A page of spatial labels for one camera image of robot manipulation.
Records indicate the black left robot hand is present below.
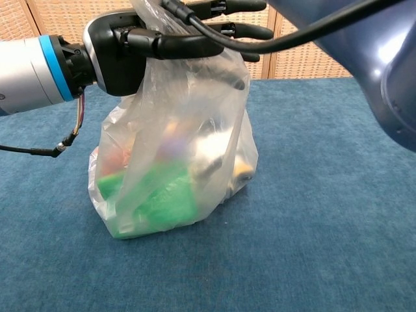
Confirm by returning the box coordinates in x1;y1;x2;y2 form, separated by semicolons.
82;0;274;97

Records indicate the clear plastic carrier bag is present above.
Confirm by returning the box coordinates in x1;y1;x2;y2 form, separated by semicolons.
88;0;259;241

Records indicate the woven rattan screen panel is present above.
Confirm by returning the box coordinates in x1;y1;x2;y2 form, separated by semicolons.
268;12;354;79
25;0;141;37
248;9;278;81
0;0;43;42

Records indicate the purple yellow toy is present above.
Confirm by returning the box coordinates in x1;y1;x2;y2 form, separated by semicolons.
155;118;193;164

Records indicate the red orange soft toy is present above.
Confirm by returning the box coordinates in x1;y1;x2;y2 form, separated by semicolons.
96;146;131;177

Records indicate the black white plush toy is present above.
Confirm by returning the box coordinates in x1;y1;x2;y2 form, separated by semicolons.
190;129;255;196

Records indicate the green sponge cloth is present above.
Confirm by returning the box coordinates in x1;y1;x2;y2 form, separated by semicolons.
96;161;198;233

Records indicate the blue velvet table cloth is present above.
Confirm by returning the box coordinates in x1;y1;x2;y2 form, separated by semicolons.
0;77;416;312

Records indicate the left wrist wire bundle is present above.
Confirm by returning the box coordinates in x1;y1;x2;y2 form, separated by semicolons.
0;91;87;159

